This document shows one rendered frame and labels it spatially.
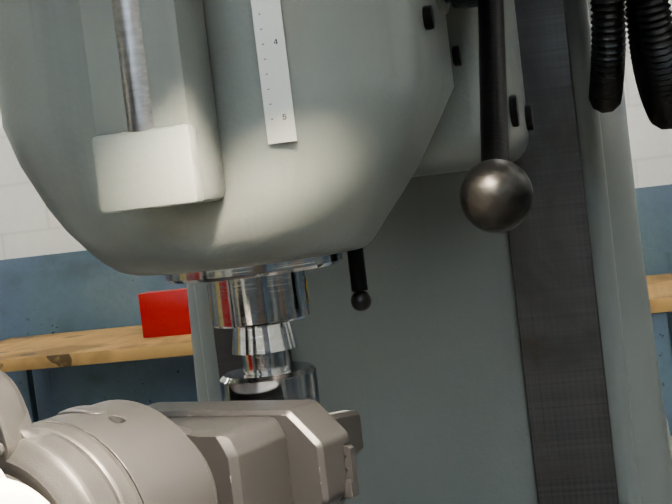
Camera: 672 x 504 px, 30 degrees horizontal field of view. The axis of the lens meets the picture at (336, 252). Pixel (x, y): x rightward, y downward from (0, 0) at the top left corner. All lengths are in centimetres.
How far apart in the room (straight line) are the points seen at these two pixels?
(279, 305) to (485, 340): 40
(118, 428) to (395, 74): 18
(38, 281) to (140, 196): 484
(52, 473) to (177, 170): 12
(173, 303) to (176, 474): 401
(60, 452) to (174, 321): 404
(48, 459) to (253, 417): 12
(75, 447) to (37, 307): 487
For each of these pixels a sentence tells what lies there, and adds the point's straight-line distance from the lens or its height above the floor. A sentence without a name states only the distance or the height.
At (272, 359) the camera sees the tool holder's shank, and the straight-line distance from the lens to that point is 60.
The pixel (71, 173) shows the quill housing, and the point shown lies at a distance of 54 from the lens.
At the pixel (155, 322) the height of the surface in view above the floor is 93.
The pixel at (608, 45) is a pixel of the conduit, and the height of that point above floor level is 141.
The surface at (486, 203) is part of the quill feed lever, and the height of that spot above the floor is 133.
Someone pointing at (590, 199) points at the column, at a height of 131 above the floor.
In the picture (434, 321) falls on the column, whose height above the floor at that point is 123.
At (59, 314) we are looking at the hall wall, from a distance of 530.
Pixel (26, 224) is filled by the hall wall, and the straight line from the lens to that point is 534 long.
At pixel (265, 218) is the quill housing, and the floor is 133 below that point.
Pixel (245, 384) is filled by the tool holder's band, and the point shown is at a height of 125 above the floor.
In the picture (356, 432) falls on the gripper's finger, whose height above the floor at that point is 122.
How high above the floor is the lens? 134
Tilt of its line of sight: 3 degrees down
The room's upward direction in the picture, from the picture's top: 7 degrees counter-clockwise
